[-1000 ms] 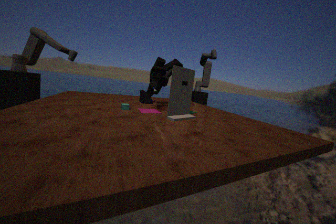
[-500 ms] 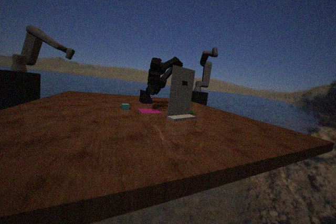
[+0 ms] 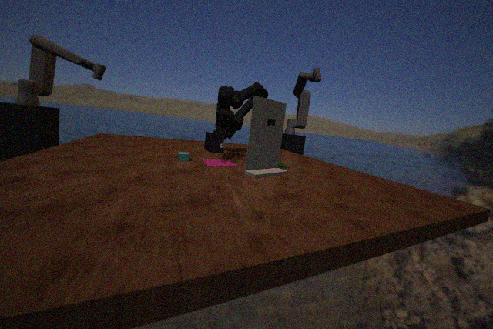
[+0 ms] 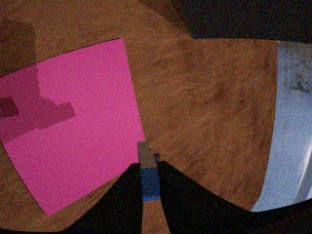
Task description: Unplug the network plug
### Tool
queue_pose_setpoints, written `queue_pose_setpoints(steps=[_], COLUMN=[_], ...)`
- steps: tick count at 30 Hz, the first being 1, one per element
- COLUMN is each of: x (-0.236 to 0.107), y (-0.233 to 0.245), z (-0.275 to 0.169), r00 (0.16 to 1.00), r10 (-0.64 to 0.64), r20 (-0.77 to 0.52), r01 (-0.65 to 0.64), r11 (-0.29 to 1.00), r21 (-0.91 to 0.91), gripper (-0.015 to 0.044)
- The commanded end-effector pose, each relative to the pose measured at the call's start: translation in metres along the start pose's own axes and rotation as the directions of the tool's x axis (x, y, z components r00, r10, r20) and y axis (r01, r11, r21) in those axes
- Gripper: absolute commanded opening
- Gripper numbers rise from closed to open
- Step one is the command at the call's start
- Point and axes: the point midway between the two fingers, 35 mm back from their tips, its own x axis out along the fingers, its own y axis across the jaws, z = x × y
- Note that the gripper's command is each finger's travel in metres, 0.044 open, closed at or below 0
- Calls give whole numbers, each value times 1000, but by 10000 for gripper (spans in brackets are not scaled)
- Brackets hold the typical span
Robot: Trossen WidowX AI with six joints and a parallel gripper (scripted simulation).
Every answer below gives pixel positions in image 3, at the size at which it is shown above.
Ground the pink square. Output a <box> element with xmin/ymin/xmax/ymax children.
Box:
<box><xmin>203</xmin><ymin>159</ymin><xmax>238</xmax><ymax>167</ymax></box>

